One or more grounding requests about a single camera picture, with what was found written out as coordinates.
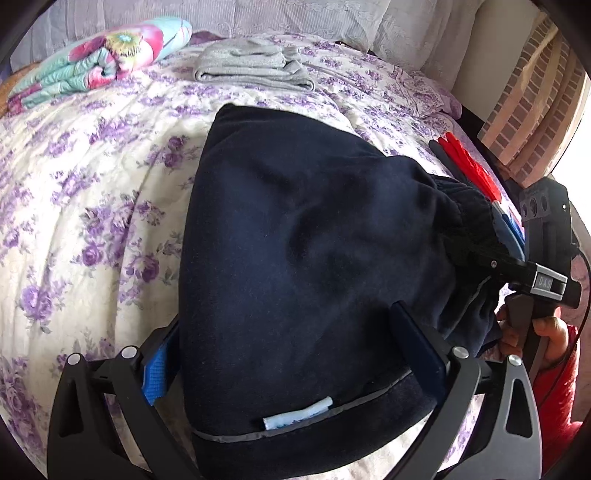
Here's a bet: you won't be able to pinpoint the lilac pillow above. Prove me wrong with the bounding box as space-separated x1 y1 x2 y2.
416 69 462 118

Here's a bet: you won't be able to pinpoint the brick pattern curtain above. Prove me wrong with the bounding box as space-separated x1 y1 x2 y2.
478 18 589 188

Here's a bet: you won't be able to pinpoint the white lace cover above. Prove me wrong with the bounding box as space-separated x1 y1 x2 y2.
9 0 485 72

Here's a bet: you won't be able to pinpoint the red blue white jacket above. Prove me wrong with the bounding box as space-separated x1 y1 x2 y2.
436 133 527 259

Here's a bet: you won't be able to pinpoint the dark grey garment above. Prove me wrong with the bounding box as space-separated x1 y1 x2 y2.
428 138 467 181

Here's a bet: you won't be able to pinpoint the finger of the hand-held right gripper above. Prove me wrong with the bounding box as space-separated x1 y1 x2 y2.
455 244 536 282

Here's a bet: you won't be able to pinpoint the window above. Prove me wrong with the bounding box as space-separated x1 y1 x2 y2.
549 28 591 185

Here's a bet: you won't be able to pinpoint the purple floral bedspread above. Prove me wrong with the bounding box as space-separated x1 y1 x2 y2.
0 30 522 480

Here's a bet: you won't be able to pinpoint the navy pants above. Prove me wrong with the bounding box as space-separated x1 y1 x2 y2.
178 102 527 480

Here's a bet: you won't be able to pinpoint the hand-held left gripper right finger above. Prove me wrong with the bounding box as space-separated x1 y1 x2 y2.
390 301 543 480

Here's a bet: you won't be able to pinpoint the black bed frame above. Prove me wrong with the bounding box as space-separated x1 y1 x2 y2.
459 104 522 195

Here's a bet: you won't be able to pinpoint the folded floral quilt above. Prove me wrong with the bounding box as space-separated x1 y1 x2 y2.
7 16 194 116

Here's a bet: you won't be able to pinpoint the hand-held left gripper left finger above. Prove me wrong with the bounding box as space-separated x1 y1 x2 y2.
46 316 204 480

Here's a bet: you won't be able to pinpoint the person's right hand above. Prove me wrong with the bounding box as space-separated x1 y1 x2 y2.
496 295 571 370

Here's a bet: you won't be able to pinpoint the folded grey garment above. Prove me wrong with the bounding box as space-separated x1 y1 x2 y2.
193 38 315 92

